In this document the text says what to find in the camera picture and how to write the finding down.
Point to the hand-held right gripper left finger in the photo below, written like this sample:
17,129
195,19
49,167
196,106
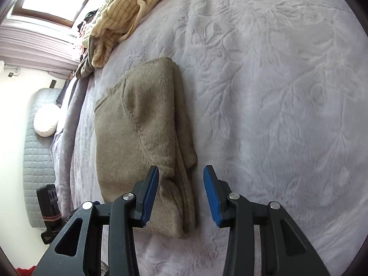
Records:
149,198

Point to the red cloth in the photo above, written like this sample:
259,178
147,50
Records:
26,271

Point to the grey quilted mat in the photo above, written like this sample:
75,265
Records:
34,164

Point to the pale lavender embossed blanket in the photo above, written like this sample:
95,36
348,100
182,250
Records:
258,92

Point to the small wall socket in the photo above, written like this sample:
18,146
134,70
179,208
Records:
13,73

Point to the yellow striped quilt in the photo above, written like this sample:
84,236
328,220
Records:
120,5

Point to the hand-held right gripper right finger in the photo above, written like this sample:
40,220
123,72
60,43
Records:
211,198

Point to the white round cushion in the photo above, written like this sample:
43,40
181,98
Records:
44,120

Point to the wooden framed window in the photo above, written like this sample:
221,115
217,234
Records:
51,5

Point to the dark item on windowsill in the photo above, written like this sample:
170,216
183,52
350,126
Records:
86,20

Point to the olive grey cloth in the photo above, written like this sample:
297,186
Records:
83,69

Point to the beige fleece garment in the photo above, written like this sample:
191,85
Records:
129,149

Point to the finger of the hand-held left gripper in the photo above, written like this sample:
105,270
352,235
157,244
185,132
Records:
96,203

